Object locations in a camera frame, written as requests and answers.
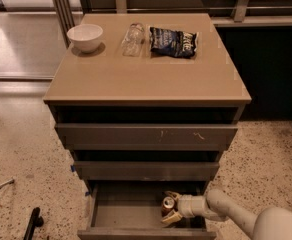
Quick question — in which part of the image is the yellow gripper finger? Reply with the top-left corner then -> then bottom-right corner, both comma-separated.
161,210 -> 183,225
165,191 -> 181,202

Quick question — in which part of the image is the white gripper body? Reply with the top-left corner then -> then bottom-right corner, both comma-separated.
177,195 -> 209,218

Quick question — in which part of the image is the red coke can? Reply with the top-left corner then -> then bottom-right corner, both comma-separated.
161,196 -> 175,216

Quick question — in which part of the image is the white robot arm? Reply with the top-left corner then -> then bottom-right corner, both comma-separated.
161,189 -> 292,240

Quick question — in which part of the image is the grey open bottom drawer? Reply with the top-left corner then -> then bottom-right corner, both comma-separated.
78,181 -> 216,240

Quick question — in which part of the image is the grey middle drawer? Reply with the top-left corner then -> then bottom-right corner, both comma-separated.
74,161 -> 219,181

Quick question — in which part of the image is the grey drawer cabinet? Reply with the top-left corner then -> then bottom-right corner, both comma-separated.
42,13 -> 252,240

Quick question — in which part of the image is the grey top drawer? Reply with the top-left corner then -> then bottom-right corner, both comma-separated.
55,123 -> 237,151

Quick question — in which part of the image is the black tool on floor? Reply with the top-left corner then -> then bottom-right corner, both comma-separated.
23,207 -> 44,240

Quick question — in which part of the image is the dark blue chip bag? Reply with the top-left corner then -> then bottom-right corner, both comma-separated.
149,27 -> 198,58

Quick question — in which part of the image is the clear plastic water bottle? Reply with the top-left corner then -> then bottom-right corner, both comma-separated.
121,23 -> 145,57

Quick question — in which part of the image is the white ceramic bowl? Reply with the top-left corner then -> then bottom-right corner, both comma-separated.
67,24 -> 103,53

